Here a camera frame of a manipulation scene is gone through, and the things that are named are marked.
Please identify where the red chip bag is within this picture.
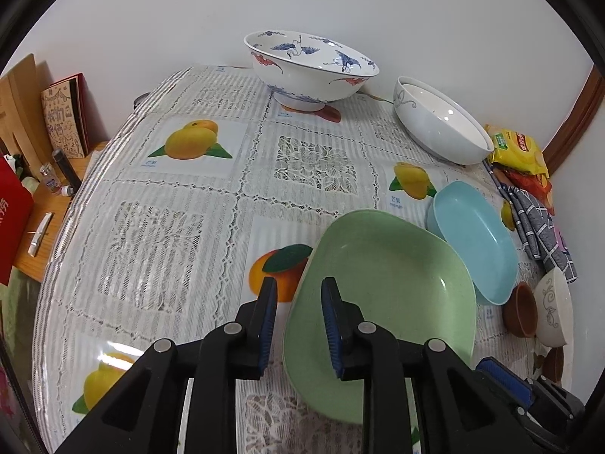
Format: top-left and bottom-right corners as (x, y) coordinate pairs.
(496, 165), (555, 213)

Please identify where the red box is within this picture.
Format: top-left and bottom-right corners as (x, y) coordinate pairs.
(0, 155), (35, 287)

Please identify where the green cloth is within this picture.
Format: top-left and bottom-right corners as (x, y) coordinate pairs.
(0, 265), (43, 436)

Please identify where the green square plate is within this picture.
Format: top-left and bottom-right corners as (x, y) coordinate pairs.
(282, 209), (477, 425)

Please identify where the large white patterned bowl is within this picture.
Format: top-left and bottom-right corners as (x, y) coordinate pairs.
(394, 76), (495, 166)
(401, 82), (492, 151)

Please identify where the lace fruit print tablecloth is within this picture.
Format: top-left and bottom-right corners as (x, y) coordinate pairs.
(32, 64), (575, 454)

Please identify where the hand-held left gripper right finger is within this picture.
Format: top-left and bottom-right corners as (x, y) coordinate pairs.
(320, 277), (540, 454)

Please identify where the yellow chip bag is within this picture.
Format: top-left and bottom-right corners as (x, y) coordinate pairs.
(484, 124), (550, 178)

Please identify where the small white patterned bowl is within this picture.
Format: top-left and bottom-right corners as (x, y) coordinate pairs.
(533, 269), (574, 348)

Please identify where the black bottle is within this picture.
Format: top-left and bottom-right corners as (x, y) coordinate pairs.
(52, 149), (83, 191)

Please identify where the white handled knife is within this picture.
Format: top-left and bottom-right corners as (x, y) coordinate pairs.
(28, 213), (54, 256)

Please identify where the wooden door frame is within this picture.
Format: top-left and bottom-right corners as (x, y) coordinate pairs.
(543, 64), (605, 176)

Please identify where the wooden cutting board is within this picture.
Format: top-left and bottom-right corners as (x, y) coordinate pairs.
(0, 53), (54, 166)

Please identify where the brown printed book red cover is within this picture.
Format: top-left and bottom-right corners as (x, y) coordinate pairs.
(40, 73), (90, 158)

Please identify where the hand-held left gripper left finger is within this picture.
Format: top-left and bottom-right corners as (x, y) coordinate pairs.
(54, 277), (279, 454)

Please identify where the blue crane patterned bowl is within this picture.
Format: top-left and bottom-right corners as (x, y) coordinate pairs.
(243, 30), (380, 113)

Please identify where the grey checked cloth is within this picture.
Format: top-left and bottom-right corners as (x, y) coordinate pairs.
(482, 158), (578, 285)

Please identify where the small brown clay bowl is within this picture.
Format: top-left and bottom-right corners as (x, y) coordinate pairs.
(543, 346), (565, 386)
(502, 282), (540, 338)

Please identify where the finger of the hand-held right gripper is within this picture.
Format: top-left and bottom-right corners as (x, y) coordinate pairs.
(475, 358), (587, 443)

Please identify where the light blue square plate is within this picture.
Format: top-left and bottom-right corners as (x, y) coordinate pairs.
(427, 180), (519, 306)

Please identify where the wooden side table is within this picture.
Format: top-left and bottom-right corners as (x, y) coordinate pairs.
(12, 141), (109, 285)

